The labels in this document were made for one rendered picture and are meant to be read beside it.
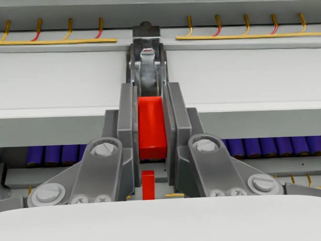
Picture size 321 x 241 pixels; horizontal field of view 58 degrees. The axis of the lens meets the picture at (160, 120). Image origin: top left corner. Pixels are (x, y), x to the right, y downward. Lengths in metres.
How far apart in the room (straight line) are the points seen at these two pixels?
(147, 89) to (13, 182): 0.24
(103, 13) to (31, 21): 0.05
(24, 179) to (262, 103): 0.27
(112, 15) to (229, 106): 0.10
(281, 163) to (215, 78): 0.20
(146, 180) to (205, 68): 0.13
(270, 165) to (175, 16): 0.22
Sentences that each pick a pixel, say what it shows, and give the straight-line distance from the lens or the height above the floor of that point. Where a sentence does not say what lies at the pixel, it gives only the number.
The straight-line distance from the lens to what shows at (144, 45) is 0.17.
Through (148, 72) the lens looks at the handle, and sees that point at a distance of 0.17.
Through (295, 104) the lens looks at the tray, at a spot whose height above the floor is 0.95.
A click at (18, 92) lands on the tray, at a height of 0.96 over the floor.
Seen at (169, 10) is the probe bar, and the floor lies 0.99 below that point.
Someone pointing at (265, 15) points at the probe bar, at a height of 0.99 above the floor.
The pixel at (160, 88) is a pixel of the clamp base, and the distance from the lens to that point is 0.18.
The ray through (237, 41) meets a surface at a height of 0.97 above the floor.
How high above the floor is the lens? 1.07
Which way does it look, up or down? 42 degrees down
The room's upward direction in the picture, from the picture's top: 2 degrees clockwise
